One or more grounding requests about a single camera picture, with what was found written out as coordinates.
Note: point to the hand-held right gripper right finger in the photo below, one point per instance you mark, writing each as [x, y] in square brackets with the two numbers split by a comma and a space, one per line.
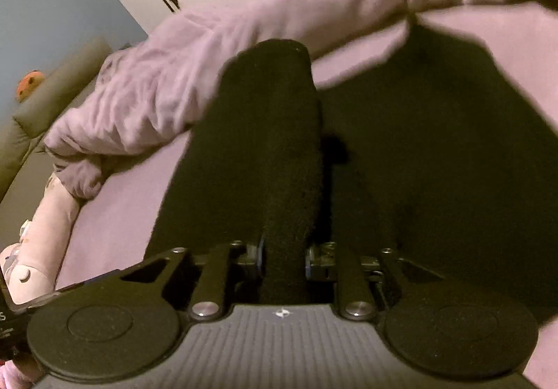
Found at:
[309, 263]

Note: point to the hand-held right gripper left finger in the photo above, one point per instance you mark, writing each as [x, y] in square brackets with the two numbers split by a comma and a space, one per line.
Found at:
[261, 259]

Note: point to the cream bolster pillow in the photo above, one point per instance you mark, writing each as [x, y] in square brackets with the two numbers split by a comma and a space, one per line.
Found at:
[52, 223]

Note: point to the crumpled purple duvet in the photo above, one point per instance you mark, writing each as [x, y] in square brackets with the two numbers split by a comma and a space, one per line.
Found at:
[183, 66]

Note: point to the olive padded headboard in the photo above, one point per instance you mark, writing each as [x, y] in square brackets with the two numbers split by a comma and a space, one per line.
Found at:
[52, 101]

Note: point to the orange plush toy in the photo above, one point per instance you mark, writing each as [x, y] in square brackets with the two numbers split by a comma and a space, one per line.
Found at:
[29, 85]

